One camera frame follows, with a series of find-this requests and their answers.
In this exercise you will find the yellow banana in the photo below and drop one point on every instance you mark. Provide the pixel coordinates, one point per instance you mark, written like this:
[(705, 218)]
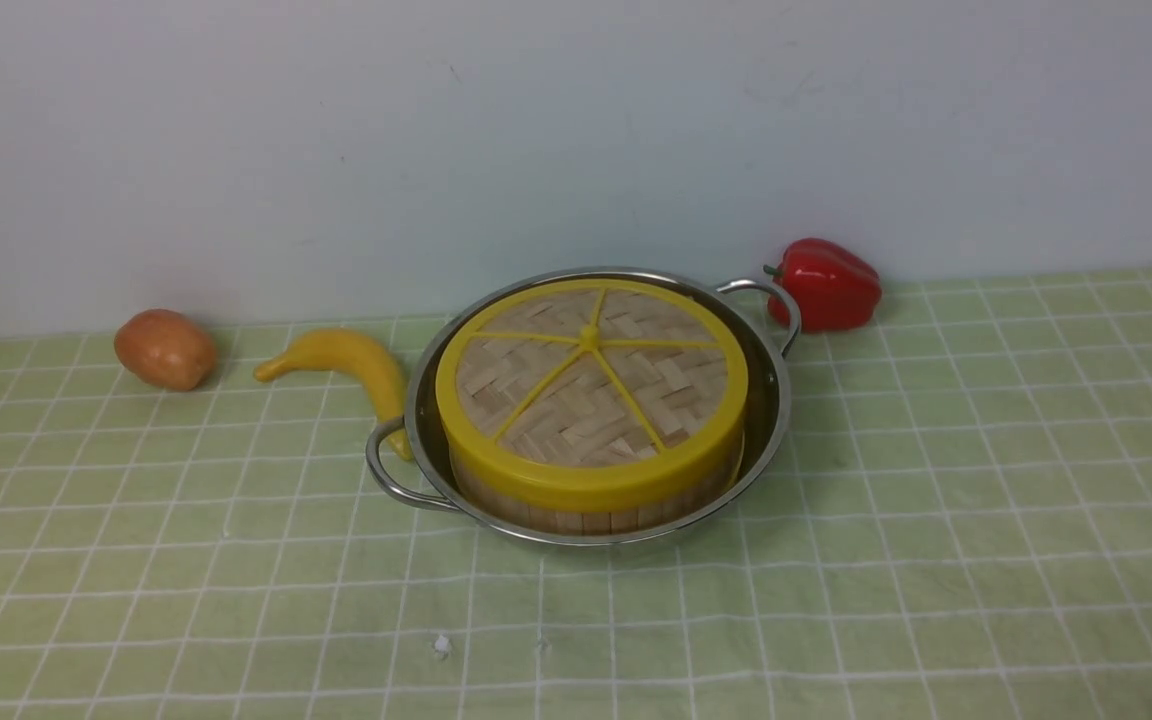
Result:
[(344, 350)]

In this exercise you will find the bamboo steamer lid yellow frame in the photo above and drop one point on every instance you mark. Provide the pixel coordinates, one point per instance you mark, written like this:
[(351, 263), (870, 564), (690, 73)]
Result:
[(593, 395)]

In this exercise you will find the stainless steel pot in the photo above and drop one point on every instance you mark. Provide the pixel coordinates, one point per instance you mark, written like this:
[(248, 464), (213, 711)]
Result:
[(408, 457)]

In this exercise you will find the red bell pepper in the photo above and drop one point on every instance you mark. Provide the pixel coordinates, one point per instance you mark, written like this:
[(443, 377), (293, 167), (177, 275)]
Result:
[(836, 291)]

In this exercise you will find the bamboo steamer basket yellow rim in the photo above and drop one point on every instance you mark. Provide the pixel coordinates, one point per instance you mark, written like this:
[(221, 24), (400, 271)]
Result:
[(586, 518)]

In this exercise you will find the green checkered tablecloth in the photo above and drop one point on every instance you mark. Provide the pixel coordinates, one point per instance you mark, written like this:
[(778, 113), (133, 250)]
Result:
[(959, 526)]

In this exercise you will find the brown potato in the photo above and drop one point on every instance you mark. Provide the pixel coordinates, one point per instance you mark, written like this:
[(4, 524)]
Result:
[(166, 350)]

